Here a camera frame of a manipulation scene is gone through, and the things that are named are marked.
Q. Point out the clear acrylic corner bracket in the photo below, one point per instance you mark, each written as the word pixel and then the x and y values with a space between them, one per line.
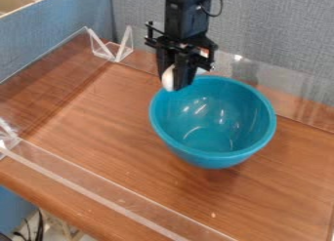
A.
pixel 110 50

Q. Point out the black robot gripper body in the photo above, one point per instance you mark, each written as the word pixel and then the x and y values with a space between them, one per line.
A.
pixel 184 33

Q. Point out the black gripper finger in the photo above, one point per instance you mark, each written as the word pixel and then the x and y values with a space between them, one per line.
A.
pixel 184 71
pixel 165 59

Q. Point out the clear acrylic barrier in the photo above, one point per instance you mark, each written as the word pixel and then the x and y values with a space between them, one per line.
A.
pixel 138 208
pixel 282 82

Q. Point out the blue partition with wooden shelf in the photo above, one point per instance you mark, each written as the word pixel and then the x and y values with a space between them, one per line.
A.
pixel 35 29

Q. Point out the clear acrylic front barrier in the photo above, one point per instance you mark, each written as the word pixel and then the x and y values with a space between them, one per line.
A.
pixel 138 208

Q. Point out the clear acrylic back barrier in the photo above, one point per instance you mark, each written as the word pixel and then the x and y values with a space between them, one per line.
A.
pixel 282 82

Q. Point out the white brown toy mushroom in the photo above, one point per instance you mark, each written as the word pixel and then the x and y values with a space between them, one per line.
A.
pixel 167 76

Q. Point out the blue plastic bowl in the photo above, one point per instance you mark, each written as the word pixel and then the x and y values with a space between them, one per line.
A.
pixel 216 123

